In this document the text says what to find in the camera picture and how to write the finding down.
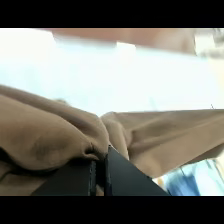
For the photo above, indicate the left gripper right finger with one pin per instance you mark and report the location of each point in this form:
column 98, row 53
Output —
column 128, row 178

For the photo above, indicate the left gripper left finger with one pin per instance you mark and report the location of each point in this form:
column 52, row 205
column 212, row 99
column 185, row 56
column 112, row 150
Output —
column 70, row 181

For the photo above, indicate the brown garment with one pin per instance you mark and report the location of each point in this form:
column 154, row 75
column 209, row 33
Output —
column 50, row 133

